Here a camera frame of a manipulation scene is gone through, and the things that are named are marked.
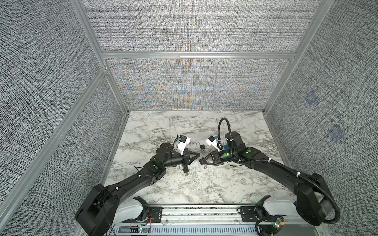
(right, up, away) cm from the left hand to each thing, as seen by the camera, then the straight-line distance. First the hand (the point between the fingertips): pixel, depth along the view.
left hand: (200, 158), depth 74 cm
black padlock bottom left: (-7, -11, +14) cm, 19 cm away
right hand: (+1, -2, -1) cm, 2 cm away
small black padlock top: (+4, +2, +24) cm, 24 cm away
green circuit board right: (+36, -30, -4) cm, 47 cm away
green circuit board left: (-27, -33, -4) cm, 43 cm away
